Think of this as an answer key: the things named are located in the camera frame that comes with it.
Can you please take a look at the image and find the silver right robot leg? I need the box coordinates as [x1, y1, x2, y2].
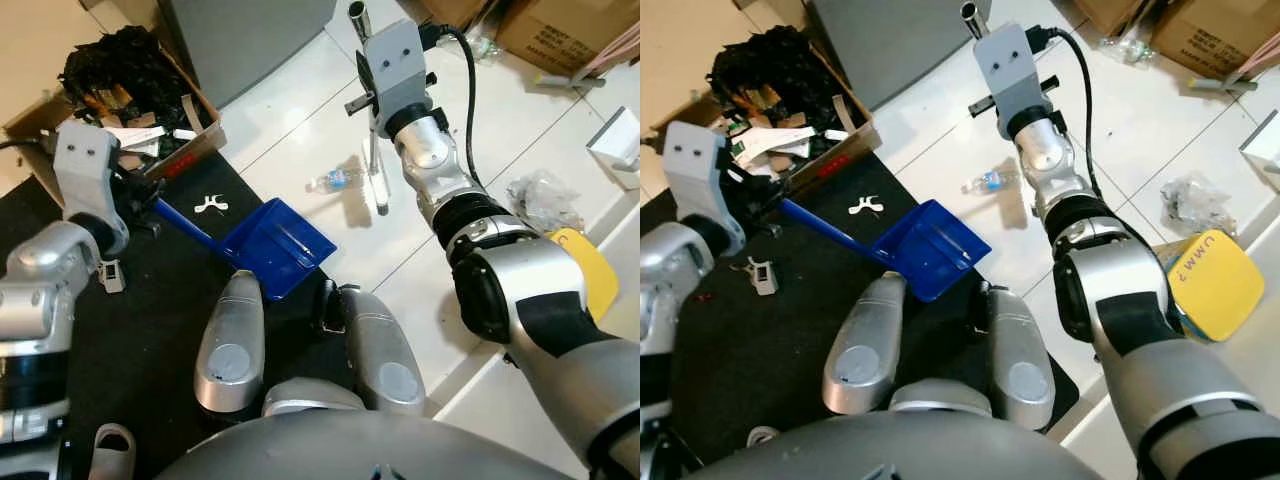
[975, 283, 1058, 433]
[325, 283, 428, 417]

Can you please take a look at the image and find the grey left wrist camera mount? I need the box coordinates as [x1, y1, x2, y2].
[52, 121, 126, 229]
[663, 120, 747, 248]

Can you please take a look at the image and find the plain brown cardboard box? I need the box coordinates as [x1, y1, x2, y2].
[415, 0, 521, 28]
[1075, 0, 1166, 37]

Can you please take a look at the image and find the crushed clear plastic bottle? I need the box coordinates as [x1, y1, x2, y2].
[1100, 35, 1151, 67]
[462, 28, 504, 63]

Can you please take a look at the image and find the crumpled clear plastic bag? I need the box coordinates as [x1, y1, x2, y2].
[1160, 172, 1242, 239]
[505, 170, 587, 235]

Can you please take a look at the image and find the clear plastic water bottle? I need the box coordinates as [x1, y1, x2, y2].
[964, 170, 1023, 197]
[308, 168, 367, 195]

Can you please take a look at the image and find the black crumpled shredded material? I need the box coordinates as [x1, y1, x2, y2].
[60, 25, 188, 113]
[708, 27, 833, 111]

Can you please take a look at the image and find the black floor mat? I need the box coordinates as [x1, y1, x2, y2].
[640, 150, 1081, 480]
[0, 150, 453, 480]

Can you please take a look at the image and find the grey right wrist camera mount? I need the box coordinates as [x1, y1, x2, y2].
[359, 20, 438, 137]
[974, 22, 1052, 140]

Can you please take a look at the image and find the silver metal handled broom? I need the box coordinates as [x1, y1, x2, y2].
[347, 2, 392, 217]
[960, 2, 996, 44]

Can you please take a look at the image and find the grey robot torso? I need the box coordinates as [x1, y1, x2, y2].
[155, 380, 571, 480]
[690, 378, 1101, 480]

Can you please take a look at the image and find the silver robot leg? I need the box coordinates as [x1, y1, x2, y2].
[975, 283, 1058, 433]
[325, 283, 428, 417]
[194, 270, 267, 416]
[822, 270, 909, 417]

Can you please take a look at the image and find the yellow lidded container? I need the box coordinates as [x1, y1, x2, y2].
[545, 228, 621, 323]
[1160, 228, 1267, 344]

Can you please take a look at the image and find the grey metal bar piece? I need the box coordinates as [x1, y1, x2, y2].
[533, 70, 608, 92]
[1185, 75, 1261, 97]

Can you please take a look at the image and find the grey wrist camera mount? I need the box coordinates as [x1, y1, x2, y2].
[974, 22, 1052, 140]
[359, 20, 438, 137]
[663, 120, 747, 248]
[52, 121, 126, 229]

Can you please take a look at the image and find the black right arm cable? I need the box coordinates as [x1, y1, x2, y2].
[1030, 25, 1107, 201]
[420, 22, 487, 191]

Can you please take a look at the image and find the open cardboard box of junk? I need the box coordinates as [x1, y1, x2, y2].
[650, 25, 884, 201]
[3, 25, 228, 206]

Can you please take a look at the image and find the grey cabinet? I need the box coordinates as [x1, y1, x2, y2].
[160, 0, 338, 109]
[805, 0, 986, 111]

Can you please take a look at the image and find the silver left robot leg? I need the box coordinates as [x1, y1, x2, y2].
[822, 270, 909, 417]
[194, 270, 267, 416]

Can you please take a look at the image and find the large printed cardboard box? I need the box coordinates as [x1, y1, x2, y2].
[495, 0, 641, 79]
[1150, 0, 1280, 81]

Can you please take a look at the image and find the white box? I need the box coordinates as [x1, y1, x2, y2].
[585, 105, 641, 192]
[1238, 108, 1280, 173]

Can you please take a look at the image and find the blue plastic dustpan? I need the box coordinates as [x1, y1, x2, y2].
[778, 197, 982, 304]
[150, 196, 339, 302]

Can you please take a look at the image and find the pink strap bundle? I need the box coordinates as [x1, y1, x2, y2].
[570, 20, 641, 77]
[1225, 40, 1280, 87]

